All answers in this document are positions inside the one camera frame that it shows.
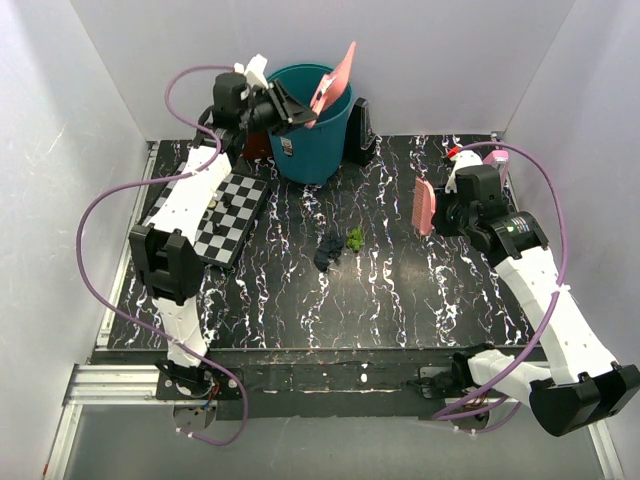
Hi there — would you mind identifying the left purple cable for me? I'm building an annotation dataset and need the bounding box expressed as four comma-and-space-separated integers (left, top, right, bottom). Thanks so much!
74, 63, 250, 447

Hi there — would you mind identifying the purple cable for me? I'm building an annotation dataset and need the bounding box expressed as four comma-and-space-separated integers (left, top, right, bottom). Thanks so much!
74, 63, 250, 447
432, 140, 573, 435

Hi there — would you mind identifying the black and white chessboard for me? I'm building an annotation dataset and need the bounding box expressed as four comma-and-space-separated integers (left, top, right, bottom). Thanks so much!
129, 151, 270, 273

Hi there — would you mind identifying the black metronome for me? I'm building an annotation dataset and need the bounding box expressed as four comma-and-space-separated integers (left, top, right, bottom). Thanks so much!
344, 97, 376, 167

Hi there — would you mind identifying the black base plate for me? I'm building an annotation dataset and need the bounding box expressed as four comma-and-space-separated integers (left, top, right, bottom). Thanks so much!
156, 348, 455, 420

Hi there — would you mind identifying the teal plastic waste bin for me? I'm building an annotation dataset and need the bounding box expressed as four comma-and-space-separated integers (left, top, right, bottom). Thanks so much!
269, 63, 353, 185

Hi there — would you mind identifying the brown metronome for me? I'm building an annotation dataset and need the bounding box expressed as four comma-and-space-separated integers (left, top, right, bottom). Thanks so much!
242, 132, 273, 160

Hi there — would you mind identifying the pink hand brush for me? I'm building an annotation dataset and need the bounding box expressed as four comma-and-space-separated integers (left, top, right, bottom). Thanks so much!
411, 178, 436, 236

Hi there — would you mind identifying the pink dustpan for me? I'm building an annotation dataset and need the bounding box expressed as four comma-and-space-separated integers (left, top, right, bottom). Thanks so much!
305, 41, 357, 129

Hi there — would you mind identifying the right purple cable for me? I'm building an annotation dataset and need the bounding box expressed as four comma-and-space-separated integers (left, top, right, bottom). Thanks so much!
432, 140, 573, 435

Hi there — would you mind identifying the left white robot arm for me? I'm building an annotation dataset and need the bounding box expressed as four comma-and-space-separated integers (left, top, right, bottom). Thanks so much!
129, 54, 317, 400

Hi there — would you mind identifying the pink metronome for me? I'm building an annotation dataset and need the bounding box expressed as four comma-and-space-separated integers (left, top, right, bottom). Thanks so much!
483, 149, 509, 186

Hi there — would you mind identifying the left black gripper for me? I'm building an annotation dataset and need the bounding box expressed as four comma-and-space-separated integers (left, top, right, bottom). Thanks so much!
240, 83, 319, 140

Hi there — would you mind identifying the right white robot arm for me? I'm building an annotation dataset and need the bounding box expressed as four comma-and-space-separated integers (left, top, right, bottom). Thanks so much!
421, 147, 639, 437

